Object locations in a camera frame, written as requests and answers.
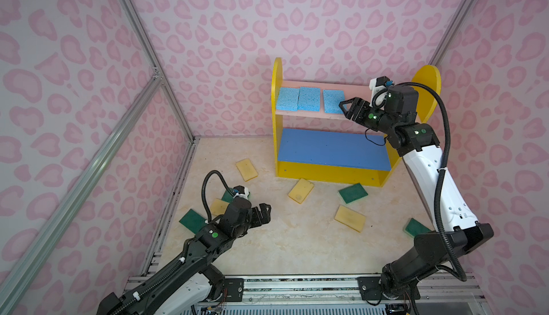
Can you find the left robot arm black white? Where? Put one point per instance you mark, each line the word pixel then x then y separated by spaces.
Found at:
pixel 191 277

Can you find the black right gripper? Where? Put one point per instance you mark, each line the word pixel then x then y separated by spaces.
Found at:
pixel 359 103

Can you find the yellow sponge right floor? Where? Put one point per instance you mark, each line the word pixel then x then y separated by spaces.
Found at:
pixel 350 218

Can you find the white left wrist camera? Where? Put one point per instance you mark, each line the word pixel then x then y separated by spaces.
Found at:
pixel 242 192

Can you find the yellow sponge shelf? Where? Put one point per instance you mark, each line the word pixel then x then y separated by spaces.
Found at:
pixel 301 191
pixel 247 170

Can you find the yellow sponge left floor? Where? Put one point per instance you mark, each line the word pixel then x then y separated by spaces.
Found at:
pixel 218 207

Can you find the yellow sponge near shelf left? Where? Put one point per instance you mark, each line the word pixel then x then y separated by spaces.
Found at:
pixel 247 170

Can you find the blue sponge floor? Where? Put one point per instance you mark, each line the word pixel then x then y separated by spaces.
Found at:
pixel 309 99
pixel 332 99

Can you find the aluminium frame profile right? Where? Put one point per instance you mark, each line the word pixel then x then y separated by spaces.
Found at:
pixel 459 18

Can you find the yellow sponge floor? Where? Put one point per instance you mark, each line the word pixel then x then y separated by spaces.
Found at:
pixel 218 207
pixel 350 218

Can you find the aluminium frame profile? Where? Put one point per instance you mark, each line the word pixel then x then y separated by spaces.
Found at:
pixel 459 18
pixel 70 70

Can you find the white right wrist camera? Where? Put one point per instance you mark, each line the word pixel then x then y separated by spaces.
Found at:
pixel 378 84

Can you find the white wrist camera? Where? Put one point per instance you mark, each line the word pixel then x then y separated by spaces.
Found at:
pixel 242 192
pixel 378 84

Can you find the green scouring pad far left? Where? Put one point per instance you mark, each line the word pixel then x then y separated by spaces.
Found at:
pixel 193 221

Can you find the yellow wooden shelf unit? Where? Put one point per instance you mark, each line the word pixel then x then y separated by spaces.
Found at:
pixel 338 157

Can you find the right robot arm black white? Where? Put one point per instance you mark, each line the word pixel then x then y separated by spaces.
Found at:
pixel 457 231

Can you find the aluminium frame profile left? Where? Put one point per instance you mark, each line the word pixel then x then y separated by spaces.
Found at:
pixel 70 70

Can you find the green scouring pad centre right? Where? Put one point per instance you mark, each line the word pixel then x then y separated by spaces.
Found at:
pixel 352 193

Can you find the green scouring pad left upper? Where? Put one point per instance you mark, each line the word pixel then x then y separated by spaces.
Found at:
pixel 228 196

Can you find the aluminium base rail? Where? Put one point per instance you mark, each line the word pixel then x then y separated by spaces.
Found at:
pixel 323 294

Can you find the green scouring pad far right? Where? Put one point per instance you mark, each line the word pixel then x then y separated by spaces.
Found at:
pixel 414 228

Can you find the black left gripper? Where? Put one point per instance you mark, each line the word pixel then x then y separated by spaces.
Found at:
pixel 265 213

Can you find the green scouring pad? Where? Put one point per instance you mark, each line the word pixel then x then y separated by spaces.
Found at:
pixel 193 221
pixel 228 196
pixel 352 193
pixel 414 228

